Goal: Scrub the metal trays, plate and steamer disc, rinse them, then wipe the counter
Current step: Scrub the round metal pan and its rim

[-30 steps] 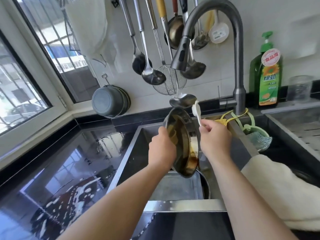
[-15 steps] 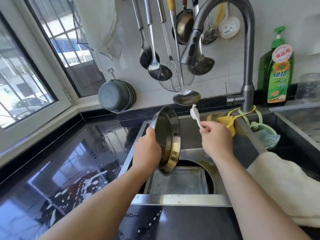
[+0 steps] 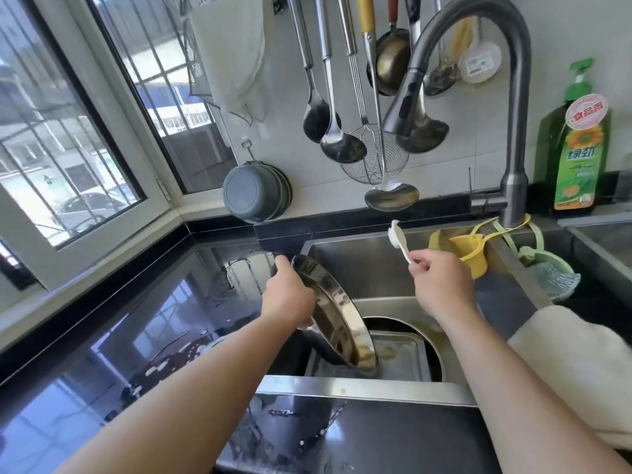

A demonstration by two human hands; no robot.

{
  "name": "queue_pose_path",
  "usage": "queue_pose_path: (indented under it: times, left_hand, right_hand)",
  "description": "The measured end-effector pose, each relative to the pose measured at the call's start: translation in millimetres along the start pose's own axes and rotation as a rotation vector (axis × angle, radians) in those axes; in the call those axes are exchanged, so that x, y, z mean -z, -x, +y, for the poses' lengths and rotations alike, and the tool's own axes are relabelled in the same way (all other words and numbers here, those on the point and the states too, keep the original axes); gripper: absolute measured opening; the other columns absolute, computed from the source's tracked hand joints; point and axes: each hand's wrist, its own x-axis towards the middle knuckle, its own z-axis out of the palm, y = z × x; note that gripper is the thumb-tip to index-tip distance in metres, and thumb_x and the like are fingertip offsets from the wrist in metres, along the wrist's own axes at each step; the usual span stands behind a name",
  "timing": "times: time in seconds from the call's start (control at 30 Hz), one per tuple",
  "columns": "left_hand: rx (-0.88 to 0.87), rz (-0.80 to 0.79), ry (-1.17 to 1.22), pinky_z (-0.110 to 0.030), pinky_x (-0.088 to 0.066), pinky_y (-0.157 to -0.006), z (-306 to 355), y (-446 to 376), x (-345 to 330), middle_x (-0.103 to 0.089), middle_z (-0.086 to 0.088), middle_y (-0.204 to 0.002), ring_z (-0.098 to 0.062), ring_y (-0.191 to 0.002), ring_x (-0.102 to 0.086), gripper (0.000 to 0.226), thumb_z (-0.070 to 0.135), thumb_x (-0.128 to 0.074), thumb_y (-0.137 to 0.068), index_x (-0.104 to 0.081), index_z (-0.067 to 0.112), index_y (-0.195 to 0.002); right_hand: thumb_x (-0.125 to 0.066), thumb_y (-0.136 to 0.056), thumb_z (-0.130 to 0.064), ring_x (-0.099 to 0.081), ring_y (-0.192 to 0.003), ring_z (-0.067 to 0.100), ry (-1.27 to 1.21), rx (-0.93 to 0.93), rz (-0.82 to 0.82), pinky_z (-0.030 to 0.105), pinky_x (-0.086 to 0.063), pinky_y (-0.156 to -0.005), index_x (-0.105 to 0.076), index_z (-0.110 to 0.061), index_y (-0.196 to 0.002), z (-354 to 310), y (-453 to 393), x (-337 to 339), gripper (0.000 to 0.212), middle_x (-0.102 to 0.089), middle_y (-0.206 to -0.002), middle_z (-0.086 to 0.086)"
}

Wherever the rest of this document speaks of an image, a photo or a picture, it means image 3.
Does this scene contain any orange-handled brass ladle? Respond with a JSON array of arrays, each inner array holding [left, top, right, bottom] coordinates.
[[367, 0, 413, 97]]

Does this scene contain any person's right hand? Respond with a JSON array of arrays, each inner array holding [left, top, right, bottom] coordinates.
[[408, 248, 479, 327]]

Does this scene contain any white hanging cloth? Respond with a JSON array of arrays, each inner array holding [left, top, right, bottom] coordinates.
[[186, 0, 268, 126]]

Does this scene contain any grey hanging basin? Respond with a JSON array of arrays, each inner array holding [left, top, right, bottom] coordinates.
[[222, 161, 288, 226]]

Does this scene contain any dark green hanging basin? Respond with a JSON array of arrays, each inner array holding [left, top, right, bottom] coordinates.
[[278, 167, 294, 218]]

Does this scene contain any round steel basin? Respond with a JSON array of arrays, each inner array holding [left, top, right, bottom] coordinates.
[[267, 252, 381, 378]]

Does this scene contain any white cleaning brush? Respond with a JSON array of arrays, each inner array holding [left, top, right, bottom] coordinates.
[[387, 219, 414, 267]]

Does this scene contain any rectangular steel tray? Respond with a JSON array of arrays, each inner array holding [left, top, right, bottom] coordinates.
[[306, 329, 433, 383]]

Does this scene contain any person's left hand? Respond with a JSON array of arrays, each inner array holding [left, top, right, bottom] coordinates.
[[259, 254, 318, 334]]

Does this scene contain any yellow hanging sink cup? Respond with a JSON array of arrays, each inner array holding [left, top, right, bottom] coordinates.
[[427, 217, 529, 280]]

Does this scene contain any round steel pan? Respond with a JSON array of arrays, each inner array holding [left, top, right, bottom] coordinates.
[[360, 313, 446, 383]]

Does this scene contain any white dish rag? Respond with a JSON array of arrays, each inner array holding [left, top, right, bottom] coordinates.
[[506, 303, 632, 452]]

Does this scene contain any person's right forearm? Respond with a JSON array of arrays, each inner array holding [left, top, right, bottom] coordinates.
[[439, 305, 632, 474]]

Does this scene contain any wire mesh skimmer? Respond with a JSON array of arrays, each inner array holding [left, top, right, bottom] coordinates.
[[336, 0, 410, 188]]

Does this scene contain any steel gooseneck faucet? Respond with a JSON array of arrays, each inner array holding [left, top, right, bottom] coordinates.
[[382, 0, 533, 228]]

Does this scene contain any person's left forearm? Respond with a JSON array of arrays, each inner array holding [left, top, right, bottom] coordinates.
[[57, 315, 307, 474]]

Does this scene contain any green hanging sponge holder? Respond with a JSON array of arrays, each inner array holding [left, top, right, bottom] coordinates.
[[494, 220, 583, 304]]

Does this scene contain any yellow dish brush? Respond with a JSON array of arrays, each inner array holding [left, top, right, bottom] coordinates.
[[449, 14, 477, 65]]

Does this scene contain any green dish soap bottle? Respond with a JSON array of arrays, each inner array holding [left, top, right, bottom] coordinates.
[[533, 58, 610, 215]]

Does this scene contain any steel soup ladle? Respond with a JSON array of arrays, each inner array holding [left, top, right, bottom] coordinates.
[[314, 0, 369, 166]]

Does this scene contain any hanging steel ladles and skimmer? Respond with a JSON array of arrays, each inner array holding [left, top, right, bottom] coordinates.
[[286, 0, 334, 145]]

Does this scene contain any stainless steel sink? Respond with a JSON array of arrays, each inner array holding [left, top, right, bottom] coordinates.
[[251, 220, 594, 409]]

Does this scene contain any white dish brush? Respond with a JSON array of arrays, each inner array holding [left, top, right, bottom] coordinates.
[[458, 14, 504, 86]]

